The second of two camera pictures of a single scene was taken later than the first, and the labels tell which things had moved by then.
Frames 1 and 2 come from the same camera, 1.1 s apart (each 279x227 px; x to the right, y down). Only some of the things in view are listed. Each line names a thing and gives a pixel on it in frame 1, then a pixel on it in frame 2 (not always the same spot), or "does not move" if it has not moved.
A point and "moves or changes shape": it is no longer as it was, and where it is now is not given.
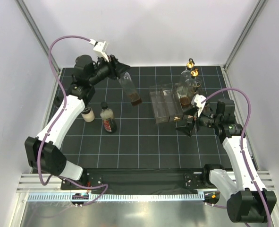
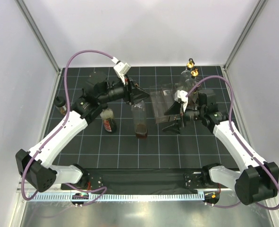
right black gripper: [187, 129] to [174, 109]
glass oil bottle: [130, 89] moves or changes shape
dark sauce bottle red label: [107, 114] does not move
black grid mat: [149, 120] does not move
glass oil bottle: [190, 88] does not move
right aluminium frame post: [258, 8] does not move
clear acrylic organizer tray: [165, 100] does not move
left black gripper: [116, 69] to [132, 94]
